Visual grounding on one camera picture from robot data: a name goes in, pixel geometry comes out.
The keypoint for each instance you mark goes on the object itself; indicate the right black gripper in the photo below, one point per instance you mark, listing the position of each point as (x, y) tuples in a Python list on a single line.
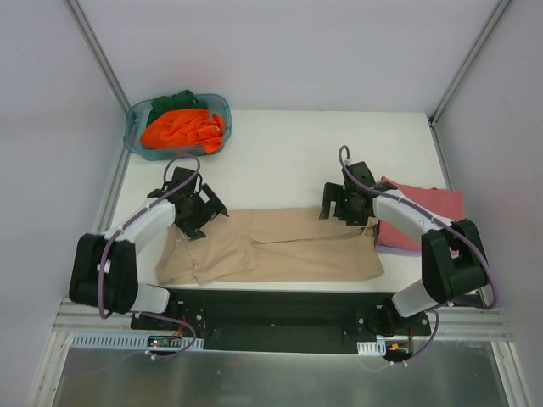
[(336, 203)]

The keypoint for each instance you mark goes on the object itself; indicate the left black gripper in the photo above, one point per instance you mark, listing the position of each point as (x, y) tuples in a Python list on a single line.
[(205, 210)]

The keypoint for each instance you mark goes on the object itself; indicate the beige t shirt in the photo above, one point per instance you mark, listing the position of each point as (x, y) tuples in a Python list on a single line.
[(271, 245)]

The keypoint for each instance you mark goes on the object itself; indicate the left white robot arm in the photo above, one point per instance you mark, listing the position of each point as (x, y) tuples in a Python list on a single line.
[(114, 272)]

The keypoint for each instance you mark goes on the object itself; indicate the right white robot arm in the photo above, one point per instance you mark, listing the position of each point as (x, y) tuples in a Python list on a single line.
[(453, 259)]

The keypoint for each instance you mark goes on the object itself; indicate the orange t shirt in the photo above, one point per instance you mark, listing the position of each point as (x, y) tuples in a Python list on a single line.
[(185, 128)]

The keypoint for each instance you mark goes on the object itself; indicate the green t shirt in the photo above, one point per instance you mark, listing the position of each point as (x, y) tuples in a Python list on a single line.
[(182, 100)]

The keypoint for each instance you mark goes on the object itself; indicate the folded red t shirt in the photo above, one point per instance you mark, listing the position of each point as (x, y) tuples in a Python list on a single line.
[(440, 201)]

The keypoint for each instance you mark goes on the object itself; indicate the teal plastic basket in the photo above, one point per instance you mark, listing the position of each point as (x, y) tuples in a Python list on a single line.
[(136, 124)]

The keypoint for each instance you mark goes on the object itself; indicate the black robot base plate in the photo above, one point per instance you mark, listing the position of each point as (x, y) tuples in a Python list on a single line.
[(283, 322)]

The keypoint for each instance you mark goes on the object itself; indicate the left aluminium frame post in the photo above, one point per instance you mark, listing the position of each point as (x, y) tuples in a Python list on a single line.
[(90, 38)]

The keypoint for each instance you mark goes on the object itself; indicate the aluminium frame post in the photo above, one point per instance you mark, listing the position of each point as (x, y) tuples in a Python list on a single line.
[(489, 26), (90, 38)]

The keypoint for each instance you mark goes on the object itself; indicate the right aluminium frame post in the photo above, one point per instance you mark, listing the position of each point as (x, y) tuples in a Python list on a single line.
[(489, 26)]

